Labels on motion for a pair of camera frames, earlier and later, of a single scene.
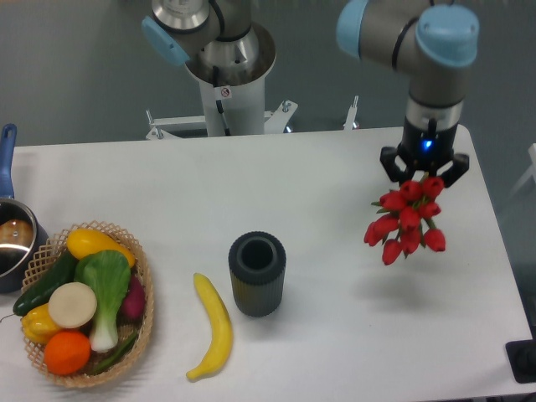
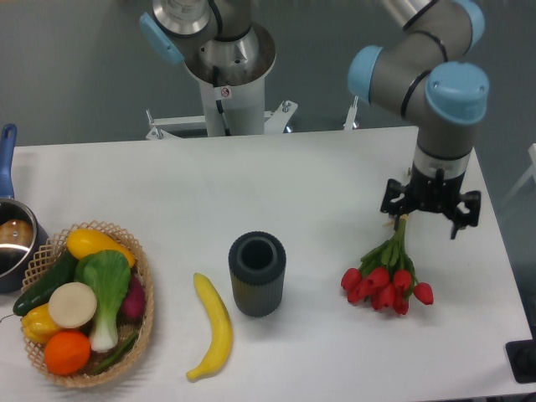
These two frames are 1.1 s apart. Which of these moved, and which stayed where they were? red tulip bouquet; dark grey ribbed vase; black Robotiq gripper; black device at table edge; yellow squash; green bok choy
Moved: red tulip bouquet; black Robotiq gripper
Stayed: black device at table edge; dark grey ribbed vase; yellow squash; green bok choy
